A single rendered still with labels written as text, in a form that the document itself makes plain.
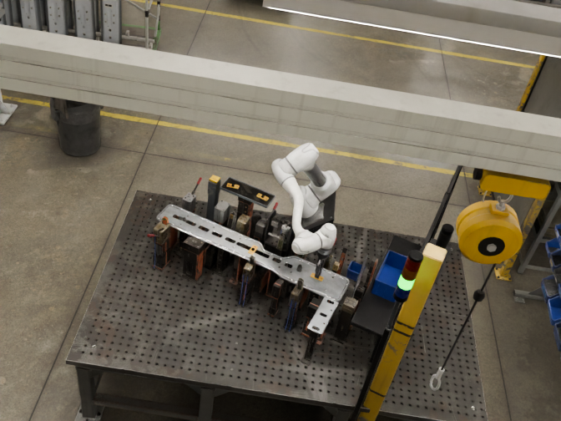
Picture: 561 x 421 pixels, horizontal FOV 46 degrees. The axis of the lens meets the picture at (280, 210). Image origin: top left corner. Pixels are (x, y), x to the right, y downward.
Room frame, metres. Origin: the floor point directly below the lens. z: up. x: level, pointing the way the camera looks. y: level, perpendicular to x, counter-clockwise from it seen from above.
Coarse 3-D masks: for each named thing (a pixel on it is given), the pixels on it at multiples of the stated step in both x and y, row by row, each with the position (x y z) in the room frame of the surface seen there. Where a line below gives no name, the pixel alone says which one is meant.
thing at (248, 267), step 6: (246, 264) 2.91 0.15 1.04; (246, 270) 2.87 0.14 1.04; (252, 270) 2.89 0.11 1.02; (246, 276) 2.86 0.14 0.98; (252, 276) 2.92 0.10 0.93; (246, 282) 2.86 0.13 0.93; (246, 288) 2.87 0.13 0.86; (240, 294) 2.88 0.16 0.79; (246, 294) 2.87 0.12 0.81; (240, 300) 2.88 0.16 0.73; (246, 300) 2.87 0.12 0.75; (246, 306) 2.86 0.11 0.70
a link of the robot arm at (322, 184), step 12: (312, 144) 3.51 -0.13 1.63; (288, 156) 3.41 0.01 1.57; (300, 156) 3.39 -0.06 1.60; (312, 156) 3.41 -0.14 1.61; (300, 168) 3.36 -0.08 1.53; (312, 168) 3.49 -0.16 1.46; (312, 180) 3.60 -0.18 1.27; (324, 180) 3.67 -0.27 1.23; (336, 180) 3.76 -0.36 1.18; (324, 192) 3.68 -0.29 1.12
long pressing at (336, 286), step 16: (176, 208) 3.36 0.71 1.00; (176, 224) 3.21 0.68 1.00; (208, 224) 3.26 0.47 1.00; (208, 240) 3.11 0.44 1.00; (224, 240) 3.14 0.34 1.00; (240, 240) 3.16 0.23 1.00; (240, 256) 3.02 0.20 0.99; (256, 256) 3.04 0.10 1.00; (272, 256) 3.06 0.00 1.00; (288, 256) 3.08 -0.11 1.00; (288, 272) 2.95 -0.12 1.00; (304, 272) 2.97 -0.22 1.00; (304, 288) 2.84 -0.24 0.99; (320, 288) 2.86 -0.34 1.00; (336, 288) 2.88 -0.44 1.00
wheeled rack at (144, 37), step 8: (128, 0) 7.19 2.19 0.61; (152, 0) 6.67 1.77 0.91; (152, 16) 7.22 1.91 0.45; (16, 24) 6.72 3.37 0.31; (128, 24) 7.25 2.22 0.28; (72, 32) 6.80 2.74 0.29; (96, 32) 6.85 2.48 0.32; (128, 32) 6.93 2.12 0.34; (136, 32) 7.09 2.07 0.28; (144, 32) 7.12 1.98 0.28; (152, 32) 7.16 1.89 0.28; (160, 32) 7.25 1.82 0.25; (128, 40) 6.85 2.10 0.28; (136, 40) 6.89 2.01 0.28; (144, 40) 6.89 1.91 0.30; (152, 40) 6.89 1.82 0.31; (152, 48) 6.77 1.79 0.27
